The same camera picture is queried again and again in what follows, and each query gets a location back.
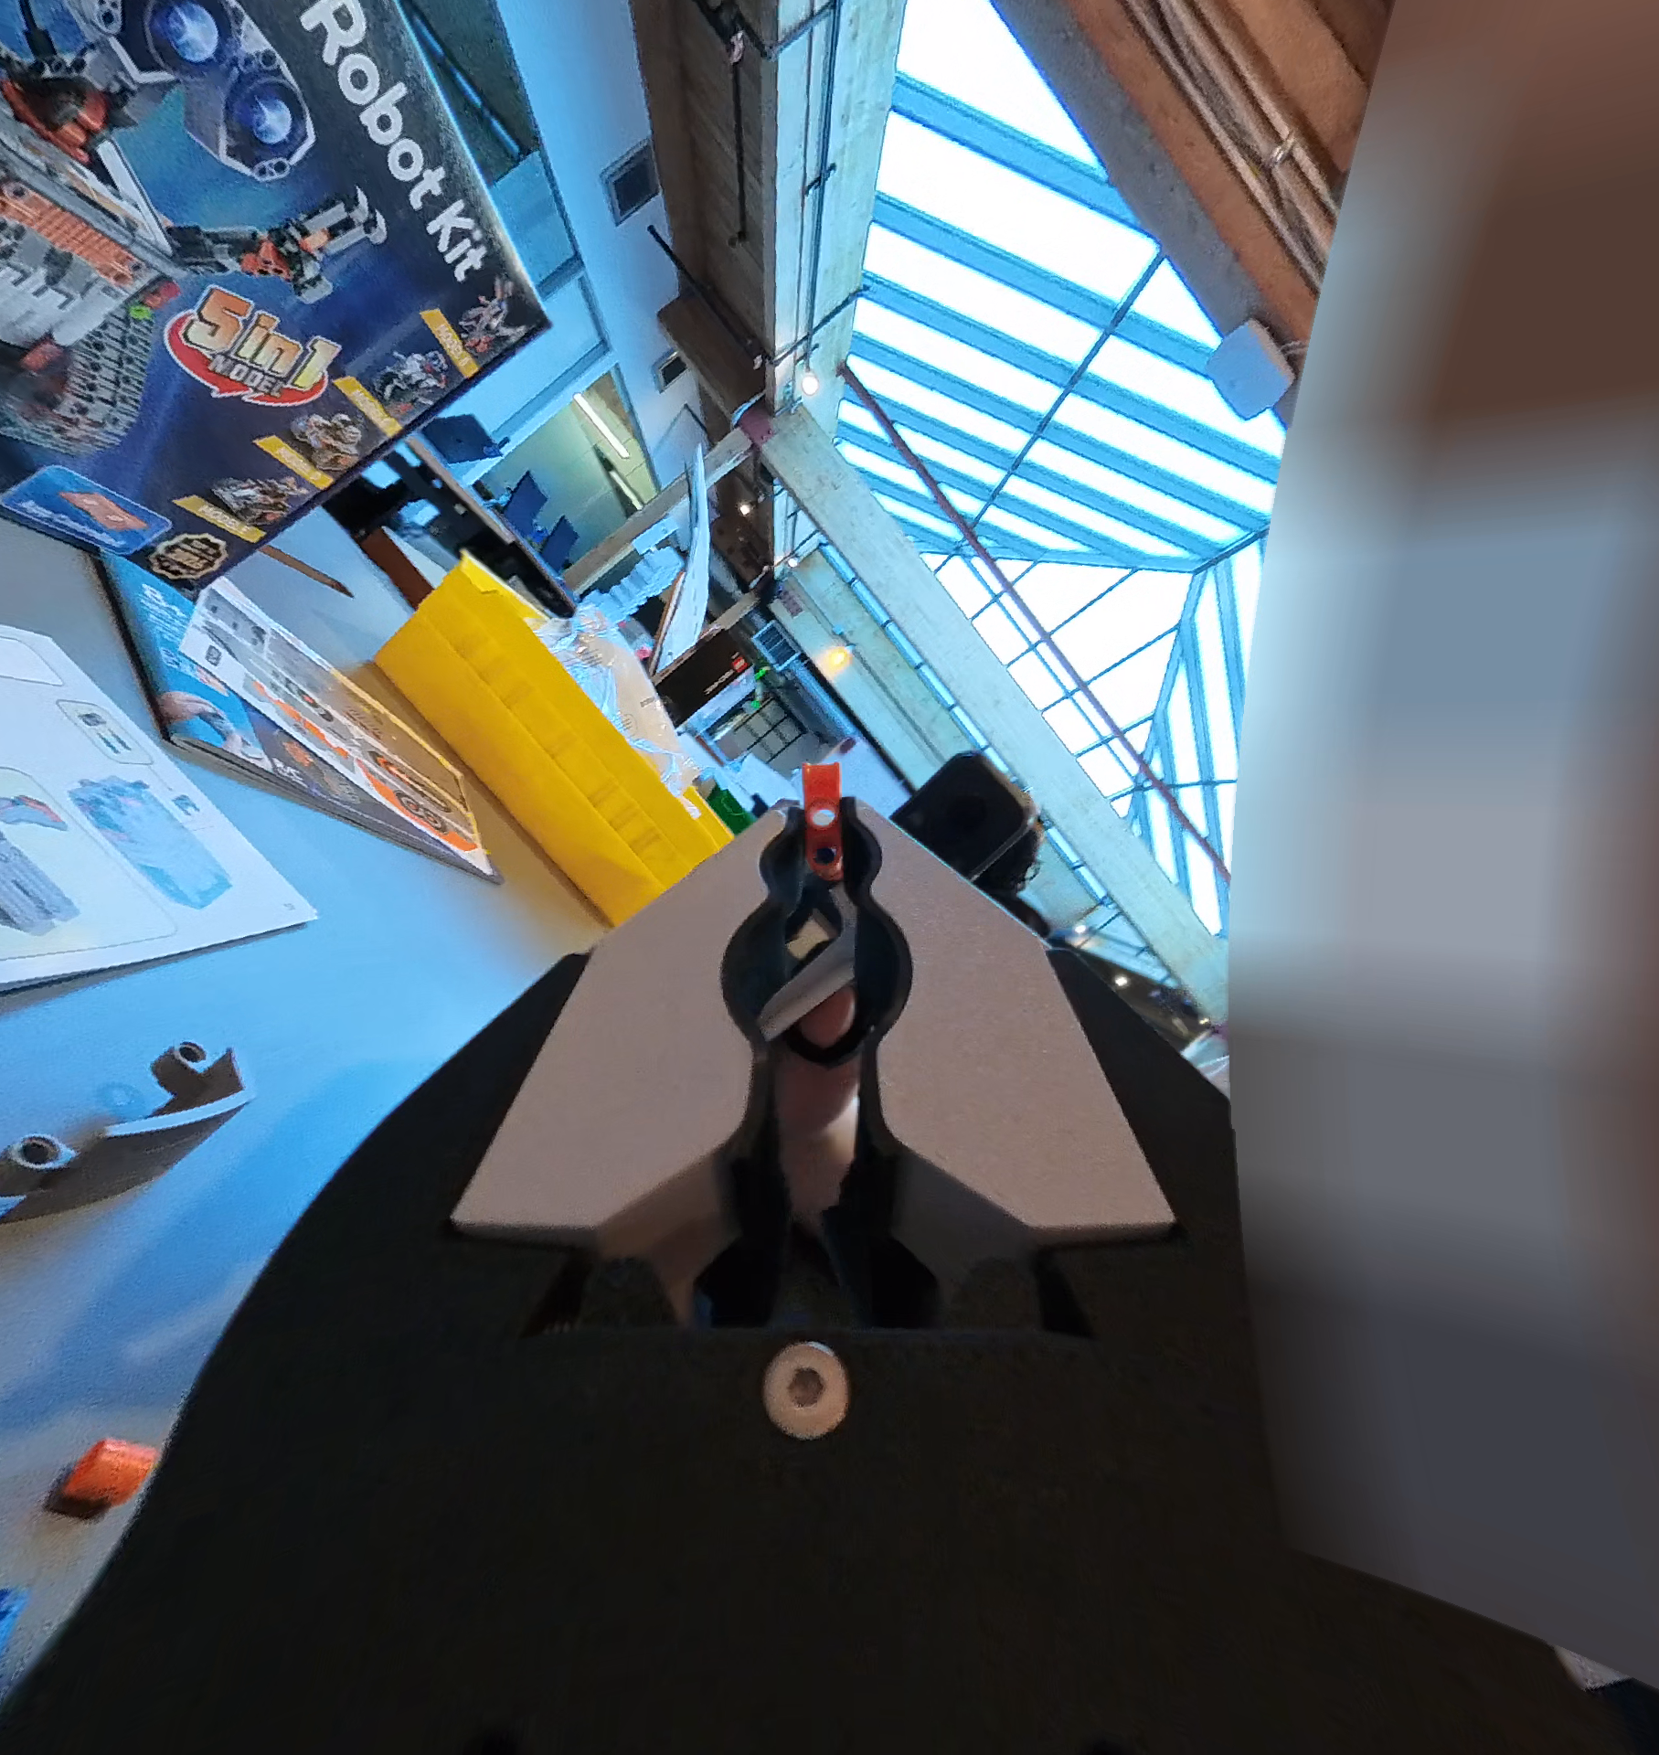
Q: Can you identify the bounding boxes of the open instruction manual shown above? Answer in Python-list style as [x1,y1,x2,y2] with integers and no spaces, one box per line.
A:
[0,614,317,1005]

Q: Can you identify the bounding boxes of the white leaning board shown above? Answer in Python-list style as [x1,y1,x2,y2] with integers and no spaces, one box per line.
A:
[651,447,715,677]

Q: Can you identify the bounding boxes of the clear plastic bags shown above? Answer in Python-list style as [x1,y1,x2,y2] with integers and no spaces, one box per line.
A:
[536,608,702,814]

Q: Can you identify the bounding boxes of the white wall box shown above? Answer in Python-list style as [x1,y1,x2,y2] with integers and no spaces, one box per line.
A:
[1205,316,1306,420]

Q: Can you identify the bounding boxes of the orange connector piece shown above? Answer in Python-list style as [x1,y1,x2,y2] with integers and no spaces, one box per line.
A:
[43,1438,162,1520]

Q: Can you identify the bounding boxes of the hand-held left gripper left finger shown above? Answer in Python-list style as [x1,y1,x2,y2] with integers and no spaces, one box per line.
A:
[454,805,793,1331]

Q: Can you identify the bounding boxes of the blue booklet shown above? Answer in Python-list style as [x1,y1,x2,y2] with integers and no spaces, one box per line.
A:
[94,551,499,888]

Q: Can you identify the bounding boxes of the yellow plastic bin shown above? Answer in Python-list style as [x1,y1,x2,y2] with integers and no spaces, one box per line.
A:
[373,551,734,927]

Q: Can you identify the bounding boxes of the robot kit box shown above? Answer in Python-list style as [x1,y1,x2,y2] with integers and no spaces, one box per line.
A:
[0,0,555,594]

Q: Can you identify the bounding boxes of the grey curved panel piece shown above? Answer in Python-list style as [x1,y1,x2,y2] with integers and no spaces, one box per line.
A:
[0,1042,251,1225]

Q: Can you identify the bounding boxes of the small grey building piece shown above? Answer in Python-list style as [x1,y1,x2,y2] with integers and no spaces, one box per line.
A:
[758,911,862,1045]

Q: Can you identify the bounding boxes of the sticker sheet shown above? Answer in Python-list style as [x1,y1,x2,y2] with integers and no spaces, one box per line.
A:
[179,578,491,847]

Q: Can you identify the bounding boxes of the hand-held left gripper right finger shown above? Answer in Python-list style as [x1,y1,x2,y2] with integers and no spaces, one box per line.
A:
[842,803,1179,1324]

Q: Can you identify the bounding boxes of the tall dark box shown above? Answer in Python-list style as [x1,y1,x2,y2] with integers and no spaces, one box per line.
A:
[651,625,780,733]

